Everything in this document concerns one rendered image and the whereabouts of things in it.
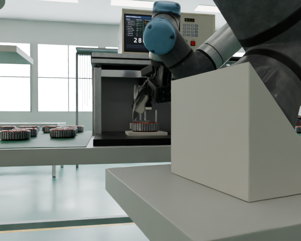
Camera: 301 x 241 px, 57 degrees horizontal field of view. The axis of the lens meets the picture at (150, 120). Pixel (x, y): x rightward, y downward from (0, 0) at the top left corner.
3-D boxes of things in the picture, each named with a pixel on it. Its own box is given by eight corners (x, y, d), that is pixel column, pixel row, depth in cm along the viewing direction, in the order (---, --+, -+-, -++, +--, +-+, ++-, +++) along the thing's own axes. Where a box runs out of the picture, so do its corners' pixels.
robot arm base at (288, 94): (301, 169, 38) (336, 118, 40) (257, 82, 31) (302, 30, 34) (221, 147, 51) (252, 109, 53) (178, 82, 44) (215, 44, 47)
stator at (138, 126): (161, 131, 108) (161, 122, 108) (133, 132, 106) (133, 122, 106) (155, 130, 119) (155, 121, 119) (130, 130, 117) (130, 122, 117)
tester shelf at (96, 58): (239, 67, 130) (239, 58, 129) (90, 62, 118) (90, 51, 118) (205, 80, 173) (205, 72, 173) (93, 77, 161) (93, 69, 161)
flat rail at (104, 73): (234, 79, 129) (234, 73, 128) (97, 76, 118) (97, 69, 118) (232, 80, 130) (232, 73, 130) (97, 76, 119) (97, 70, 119)
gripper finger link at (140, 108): (131, 123, 83) (149, 99, 81) (125, 114, 88) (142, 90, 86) (138, 127, 85) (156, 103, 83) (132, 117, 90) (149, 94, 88)
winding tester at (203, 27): (215, 58, 130) (215, 14, 130) (122, 54, 123) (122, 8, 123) (189, 71, 169) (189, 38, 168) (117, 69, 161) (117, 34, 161)
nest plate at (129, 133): (167, 135, 106) (167, 132, 106) (128, 136, 104) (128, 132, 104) (159, 133, 121) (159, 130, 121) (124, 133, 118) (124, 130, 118)
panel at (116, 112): (223, 130, 144) (223, 72, 144) (94, 131, 133) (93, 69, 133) (222, 130, 145) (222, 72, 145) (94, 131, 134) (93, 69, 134)
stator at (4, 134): (-6, 140, 105) (-6, 130, 105) (5, 138, 116) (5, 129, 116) (25, 140, 107) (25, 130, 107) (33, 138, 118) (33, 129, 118)
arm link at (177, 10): (149, 3, 69) (154, -2, 76) (146, 47, 74) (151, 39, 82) (181, 6, 68) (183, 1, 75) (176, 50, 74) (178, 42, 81)
